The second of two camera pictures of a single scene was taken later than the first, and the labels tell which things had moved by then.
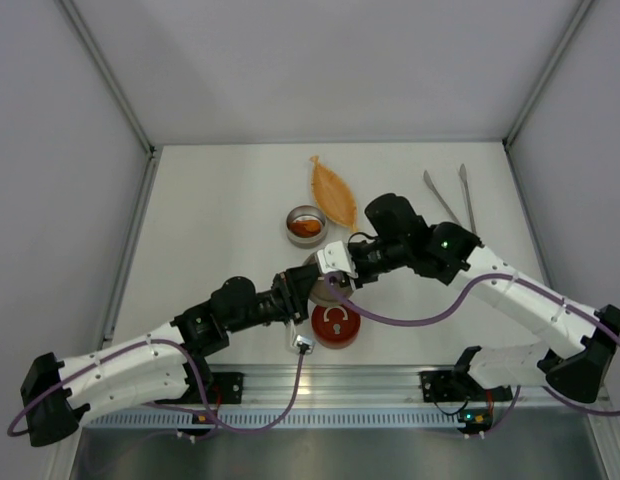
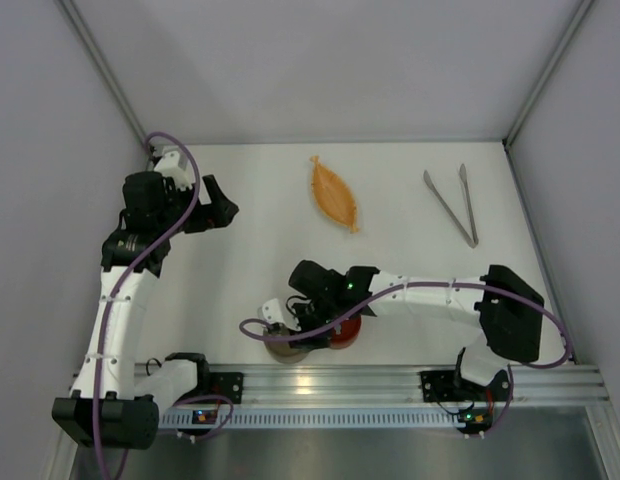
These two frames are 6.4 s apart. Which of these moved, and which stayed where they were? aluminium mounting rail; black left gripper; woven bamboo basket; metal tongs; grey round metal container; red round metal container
Moved: grey round metal container; black left gripper
Stayed: red round metal container; aluminium mounting rail; metal tongs; woven bamboo basket
